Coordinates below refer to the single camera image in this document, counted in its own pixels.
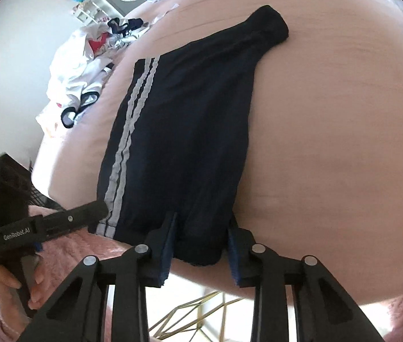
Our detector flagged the white shelf rack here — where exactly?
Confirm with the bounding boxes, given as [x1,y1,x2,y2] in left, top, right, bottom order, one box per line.
[73,0,117,25]

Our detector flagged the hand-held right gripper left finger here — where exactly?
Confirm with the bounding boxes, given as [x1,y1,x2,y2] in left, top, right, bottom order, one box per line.
[18,211,178,342]

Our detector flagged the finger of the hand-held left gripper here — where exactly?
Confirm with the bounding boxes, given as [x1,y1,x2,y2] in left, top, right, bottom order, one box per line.
[43,200,109,238]

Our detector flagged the red cloth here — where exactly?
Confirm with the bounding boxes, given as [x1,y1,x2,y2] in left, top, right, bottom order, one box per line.
[88,33,112,57]

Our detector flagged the pink bed sheet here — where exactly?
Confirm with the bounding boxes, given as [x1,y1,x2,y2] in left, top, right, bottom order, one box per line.
[32,0,403,309]

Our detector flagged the navy white-striped pants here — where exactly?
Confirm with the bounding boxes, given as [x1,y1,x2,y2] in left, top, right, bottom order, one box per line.
[95,5,290,267]

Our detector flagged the gold wire frame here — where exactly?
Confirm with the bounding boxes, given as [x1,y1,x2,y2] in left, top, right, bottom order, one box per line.
[148,290,248,342]

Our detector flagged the white navy-collared top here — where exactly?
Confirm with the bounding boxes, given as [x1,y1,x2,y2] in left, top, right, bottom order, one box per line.
[106,3,181,48]

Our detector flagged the white navy-trimmed shirt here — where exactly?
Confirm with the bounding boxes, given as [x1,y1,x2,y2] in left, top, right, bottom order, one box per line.
[61,57,117,129]

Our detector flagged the person's left hand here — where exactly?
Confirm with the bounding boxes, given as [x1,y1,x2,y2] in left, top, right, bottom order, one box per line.
[0,251,48,316]

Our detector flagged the person's left forearm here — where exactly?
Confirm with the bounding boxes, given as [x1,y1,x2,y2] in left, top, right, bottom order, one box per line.
[0,303,27,342]

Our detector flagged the small white cloth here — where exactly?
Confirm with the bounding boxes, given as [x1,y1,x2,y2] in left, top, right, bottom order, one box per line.
[36,103,64,139]

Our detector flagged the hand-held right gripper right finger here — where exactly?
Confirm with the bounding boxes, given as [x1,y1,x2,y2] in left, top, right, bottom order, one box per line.
[227,215,387,342]

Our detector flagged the person's pink fleece clothing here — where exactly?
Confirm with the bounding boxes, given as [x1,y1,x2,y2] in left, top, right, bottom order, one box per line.
[0,205,403,342]

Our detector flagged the plain white garment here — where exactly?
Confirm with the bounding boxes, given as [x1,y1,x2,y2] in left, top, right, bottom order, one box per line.
[46,27,97,89]

